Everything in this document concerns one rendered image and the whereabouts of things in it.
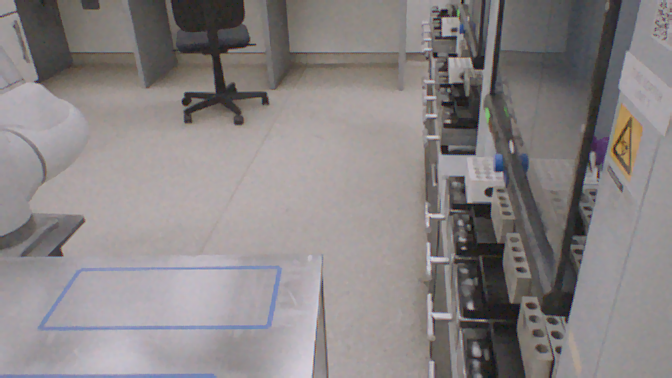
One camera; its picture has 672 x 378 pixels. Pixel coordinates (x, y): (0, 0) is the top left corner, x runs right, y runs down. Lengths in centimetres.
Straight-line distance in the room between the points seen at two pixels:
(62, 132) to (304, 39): 348
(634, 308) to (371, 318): 159
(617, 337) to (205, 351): 53
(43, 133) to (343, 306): 119
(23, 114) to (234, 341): 80
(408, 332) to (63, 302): 129
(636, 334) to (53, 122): 124
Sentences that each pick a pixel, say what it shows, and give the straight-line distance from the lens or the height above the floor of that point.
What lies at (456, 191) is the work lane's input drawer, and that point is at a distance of 115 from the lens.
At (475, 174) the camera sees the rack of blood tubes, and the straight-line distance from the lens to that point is 113.
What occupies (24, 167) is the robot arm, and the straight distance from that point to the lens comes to 135.
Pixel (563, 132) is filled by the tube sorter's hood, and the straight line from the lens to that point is 63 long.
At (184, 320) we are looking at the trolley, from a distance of 88.
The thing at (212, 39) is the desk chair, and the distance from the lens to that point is 352.
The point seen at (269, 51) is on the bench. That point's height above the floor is 29.
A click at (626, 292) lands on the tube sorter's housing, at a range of 50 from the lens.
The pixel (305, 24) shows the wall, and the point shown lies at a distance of 471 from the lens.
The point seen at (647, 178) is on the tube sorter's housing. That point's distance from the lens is 46.
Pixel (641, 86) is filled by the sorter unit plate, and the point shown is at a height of 124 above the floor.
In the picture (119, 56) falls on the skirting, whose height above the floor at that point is 6.
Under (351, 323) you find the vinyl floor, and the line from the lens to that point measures 203.
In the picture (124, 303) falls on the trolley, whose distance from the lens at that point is 94.
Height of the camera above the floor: 139
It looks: 30 degrees down
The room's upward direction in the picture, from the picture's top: 2 degrees counter-clockwise
